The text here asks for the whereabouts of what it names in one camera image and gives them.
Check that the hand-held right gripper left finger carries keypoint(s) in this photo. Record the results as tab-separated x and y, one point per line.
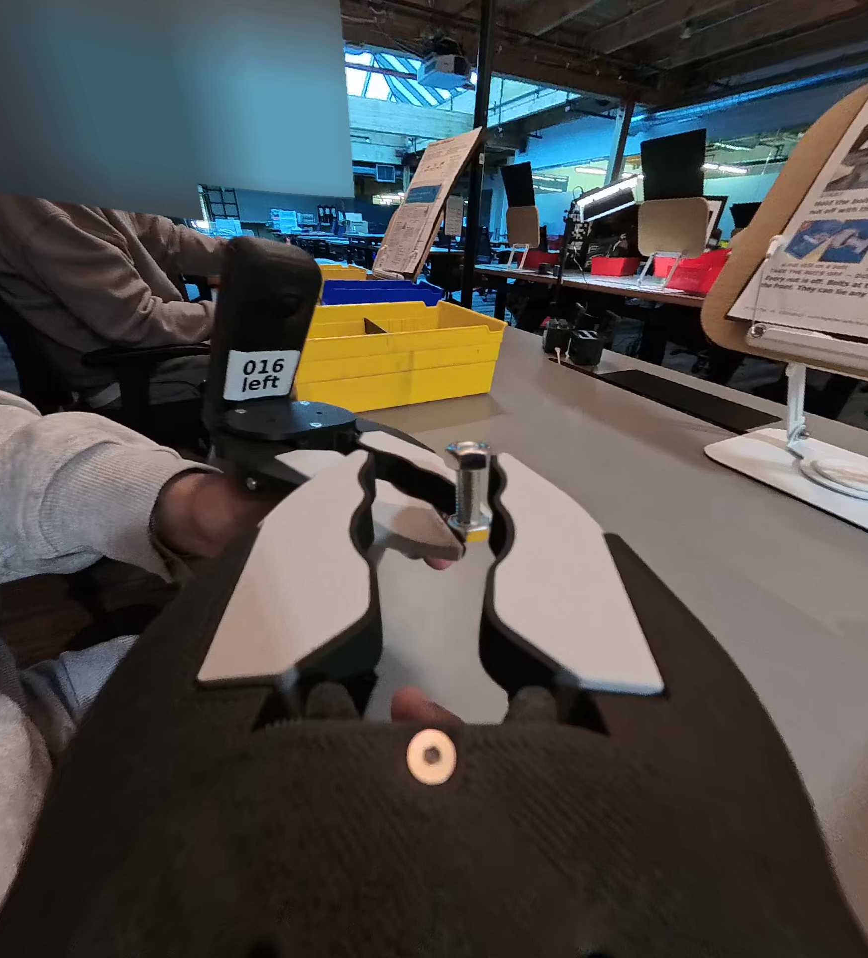
292	591

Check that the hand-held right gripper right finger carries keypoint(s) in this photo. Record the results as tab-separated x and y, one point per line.
565	599

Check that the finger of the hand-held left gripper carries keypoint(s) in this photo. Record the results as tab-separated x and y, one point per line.
419	533
314	464

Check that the steel bolt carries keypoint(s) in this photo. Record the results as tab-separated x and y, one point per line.
470	494

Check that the steel hex nut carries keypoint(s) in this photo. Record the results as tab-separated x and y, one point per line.
470	453

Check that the yellow plastic bin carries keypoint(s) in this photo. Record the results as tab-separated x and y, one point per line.
340	271
404	367

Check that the person's left forearm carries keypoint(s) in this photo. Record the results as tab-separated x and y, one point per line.
52	486

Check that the grey desk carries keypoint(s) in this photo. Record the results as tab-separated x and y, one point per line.
628	486

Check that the black flat desk panel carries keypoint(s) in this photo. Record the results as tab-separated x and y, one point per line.
673	397

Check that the office desk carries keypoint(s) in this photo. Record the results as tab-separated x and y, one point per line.
554	278

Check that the desk light bar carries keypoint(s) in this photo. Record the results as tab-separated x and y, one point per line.
606	198

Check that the person's left hand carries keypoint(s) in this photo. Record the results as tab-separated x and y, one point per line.
202	516

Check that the person's right hand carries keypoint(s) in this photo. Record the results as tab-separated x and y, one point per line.
423	707

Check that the blue plastic bin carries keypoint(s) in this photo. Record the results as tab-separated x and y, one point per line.
374	293

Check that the black office chair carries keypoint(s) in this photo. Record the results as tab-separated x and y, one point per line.
142	355

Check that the cardboard document stand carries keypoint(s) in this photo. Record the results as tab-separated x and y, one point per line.
426	202

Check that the small black charger dock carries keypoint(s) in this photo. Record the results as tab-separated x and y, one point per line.
557	337
587	348

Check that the white document stand with board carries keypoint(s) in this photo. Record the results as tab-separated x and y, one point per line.
778	479

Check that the black pillar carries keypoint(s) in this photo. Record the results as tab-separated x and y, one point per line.
483	150

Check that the tan board stand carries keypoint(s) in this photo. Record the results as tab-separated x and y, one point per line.
673	224
522	224

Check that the ceiling projector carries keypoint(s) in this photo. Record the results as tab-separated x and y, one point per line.
445	71

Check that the red plastic bin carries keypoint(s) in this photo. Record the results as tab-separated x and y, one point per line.
692	273
613	266

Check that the printed instruction sheet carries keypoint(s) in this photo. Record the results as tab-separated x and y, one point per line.
853	247

